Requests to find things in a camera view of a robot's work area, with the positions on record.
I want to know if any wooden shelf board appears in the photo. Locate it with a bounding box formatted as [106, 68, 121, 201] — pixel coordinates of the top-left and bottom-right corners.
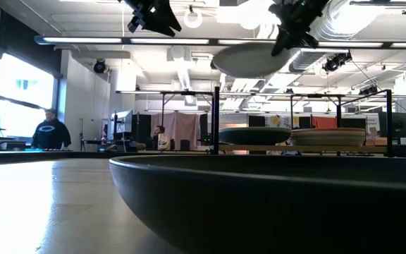
[219, 143, 389, 155]

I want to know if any black ceiling camera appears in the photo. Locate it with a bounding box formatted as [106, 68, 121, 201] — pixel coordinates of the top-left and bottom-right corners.
[322, 52, 352, 73]

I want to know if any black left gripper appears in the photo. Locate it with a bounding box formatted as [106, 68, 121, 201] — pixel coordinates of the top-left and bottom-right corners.
[118, 0, 183, 37]

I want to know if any black aluminium rig frame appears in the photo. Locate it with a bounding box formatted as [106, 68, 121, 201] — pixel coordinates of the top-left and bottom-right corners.
[211, 86, 395, 159]

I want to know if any orange cloth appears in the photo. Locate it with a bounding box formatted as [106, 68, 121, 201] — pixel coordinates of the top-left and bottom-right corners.
[311, 116, 338, 129]

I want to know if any silver ventilation duct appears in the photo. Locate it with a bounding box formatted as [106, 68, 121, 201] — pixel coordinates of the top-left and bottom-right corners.
[310, 0, 369, 40]

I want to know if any black ceiling spotlight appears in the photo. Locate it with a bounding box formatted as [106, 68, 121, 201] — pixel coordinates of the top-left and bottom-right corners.
[93, 59, 107, 74]

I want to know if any pink curtain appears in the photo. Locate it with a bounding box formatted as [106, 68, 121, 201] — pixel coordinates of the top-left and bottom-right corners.
[151, 112, 201, 151]

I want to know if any long LED light bar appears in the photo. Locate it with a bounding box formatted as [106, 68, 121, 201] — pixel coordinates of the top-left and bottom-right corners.
[33, 35, 406, 49]

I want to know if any black plate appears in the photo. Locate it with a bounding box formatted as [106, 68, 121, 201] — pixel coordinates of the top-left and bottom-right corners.
[108, 154, 406, 254]

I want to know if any large window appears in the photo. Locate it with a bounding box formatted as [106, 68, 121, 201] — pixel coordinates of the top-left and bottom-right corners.
[0, 52, 56, 146]

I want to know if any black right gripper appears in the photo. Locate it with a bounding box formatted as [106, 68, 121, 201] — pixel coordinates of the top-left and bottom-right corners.
[268, 0, 331, 58]

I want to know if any person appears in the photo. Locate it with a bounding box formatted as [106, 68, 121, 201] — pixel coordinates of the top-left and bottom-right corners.
[31, 108, 73, 151]
[151, 125, 173, 152]

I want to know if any background computer monitor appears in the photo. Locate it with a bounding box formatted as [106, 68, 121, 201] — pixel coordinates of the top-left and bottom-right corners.
[110, 109, 134, 135]
[378, 111, 406, 139]

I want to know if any pale green plate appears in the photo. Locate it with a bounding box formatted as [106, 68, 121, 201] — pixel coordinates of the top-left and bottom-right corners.
[289, 133, 367, 147]

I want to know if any light grey plate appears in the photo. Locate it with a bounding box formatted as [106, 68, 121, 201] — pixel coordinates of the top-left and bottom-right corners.
[211, 42, 293, 80]

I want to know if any dark green plate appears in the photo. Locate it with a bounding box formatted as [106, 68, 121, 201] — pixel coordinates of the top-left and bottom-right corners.
[219, 126, 292, 146]

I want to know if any floral cloth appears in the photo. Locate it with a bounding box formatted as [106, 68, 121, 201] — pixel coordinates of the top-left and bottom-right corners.
[265, 115, 301, 128]

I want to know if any white ring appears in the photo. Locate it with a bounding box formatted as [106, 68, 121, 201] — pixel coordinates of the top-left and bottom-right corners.
[183, 8, 203, 29]

